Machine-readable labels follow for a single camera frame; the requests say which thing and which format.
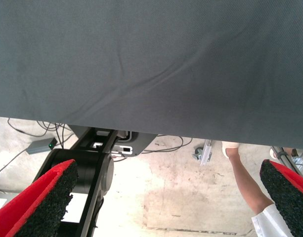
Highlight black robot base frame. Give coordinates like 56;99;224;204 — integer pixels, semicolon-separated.
32;127;117;237

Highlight grey metal stand leg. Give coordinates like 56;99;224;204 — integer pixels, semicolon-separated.
271;146;303;181

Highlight grey caster wheel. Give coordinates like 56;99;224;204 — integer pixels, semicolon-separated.
192;147;205;160

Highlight grey power adapter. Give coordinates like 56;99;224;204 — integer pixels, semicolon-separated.
26;137;58;156

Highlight aluminium profile bar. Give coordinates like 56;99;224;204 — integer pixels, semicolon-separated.
200;139;214;166

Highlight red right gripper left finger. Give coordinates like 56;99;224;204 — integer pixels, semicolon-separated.
0;159;79;237

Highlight person bare lower leg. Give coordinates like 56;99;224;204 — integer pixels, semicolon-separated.
226;148;274;215

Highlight dark grey table cloth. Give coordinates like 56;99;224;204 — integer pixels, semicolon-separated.
0;0;303;150

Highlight white garment hem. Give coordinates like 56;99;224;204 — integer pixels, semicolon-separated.
251;203;294;237

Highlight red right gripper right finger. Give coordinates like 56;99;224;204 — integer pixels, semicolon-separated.
259;159;303;237

